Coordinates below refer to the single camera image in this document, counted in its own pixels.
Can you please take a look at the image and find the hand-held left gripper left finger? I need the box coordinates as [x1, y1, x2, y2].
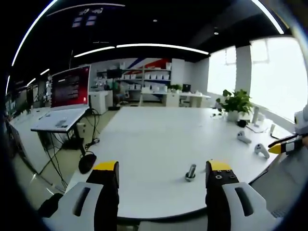
[43, 160, 120, 231]

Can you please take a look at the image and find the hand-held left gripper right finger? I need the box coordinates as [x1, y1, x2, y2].
[205, 160, 283, 231]

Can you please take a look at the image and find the large threaded steel stud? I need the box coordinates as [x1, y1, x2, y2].
[184, 164, 197, 181]

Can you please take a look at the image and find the grey handheld controller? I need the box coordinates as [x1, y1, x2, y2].
[237, 130, 252, 144]
[254, 143, 270, 159]

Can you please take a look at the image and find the white charging stand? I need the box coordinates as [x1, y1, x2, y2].
[251, 105, 265, 128]

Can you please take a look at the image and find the white plant pot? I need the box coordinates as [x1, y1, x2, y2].
[227, 110, 241, 122]

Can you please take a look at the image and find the green potted plant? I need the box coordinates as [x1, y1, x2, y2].
[216, 89, 253, 114]

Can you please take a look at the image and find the grey keyboard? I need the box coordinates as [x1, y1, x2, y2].
[55, 117, 68, 128]

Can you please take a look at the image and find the white rolling side desk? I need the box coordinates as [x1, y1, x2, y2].
[30, 107, 90, 157]

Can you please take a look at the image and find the white cabinet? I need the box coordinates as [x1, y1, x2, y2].
[89, 90, 114, 115]

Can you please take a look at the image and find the white back desk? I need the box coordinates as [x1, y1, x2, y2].
[166, 92, 212, 108]

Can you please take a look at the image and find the large red-lit monitor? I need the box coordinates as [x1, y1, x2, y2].
[50, 64, 91, 109]

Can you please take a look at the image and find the ceiling light strip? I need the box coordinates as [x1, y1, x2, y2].
[116, 43, 209, 55]
[251, 0, 284, 34]

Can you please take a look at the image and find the white shelving unit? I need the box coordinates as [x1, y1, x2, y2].
[96, 62, 173, 106]

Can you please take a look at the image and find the black cable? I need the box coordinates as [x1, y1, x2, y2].
[84, 108, 101, 145]

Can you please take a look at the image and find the black wall screen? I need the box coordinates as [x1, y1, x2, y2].
[107, 69, 123, 79]

